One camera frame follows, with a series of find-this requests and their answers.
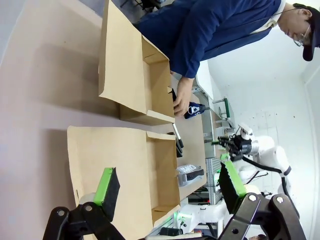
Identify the green metal rack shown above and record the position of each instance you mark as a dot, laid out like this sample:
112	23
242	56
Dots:
227	107

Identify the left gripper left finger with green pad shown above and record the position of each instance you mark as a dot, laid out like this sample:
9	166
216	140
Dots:
105	190

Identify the grey zip pencil case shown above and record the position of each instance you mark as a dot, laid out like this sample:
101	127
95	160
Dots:
190	175

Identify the aluminium profile frame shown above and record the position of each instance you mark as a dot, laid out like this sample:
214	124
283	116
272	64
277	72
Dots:
211	175

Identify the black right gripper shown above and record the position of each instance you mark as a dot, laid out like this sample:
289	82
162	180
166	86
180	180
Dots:
242	147

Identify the person in navy coat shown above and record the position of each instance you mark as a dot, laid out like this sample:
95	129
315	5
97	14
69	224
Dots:
225	20

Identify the navy pouch with white print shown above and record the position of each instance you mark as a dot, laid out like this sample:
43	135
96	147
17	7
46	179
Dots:
193	111

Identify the thin-framed eyeglasses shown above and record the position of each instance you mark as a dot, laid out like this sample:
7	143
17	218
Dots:
297	43

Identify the black rectangular stationery item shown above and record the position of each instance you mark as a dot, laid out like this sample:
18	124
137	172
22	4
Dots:
179	151

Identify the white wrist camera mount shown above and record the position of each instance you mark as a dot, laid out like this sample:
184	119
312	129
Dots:
246	131

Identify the person's right forearm navy sleeve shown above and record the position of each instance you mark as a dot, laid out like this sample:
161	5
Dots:
190	60

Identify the brown cardboard box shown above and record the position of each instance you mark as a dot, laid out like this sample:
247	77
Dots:
105	150
120	62

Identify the black baseball cap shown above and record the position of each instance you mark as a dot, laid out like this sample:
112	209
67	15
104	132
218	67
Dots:
313	25

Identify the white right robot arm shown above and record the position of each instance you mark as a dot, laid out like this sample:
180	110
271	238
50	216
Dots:
270	150

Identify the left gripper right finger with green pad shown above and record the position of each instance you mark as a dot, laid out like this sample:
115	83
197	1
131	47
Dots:
232	185

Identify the person's right hand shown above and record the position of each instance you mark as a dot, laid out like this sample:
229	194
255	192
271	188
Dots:
183	92

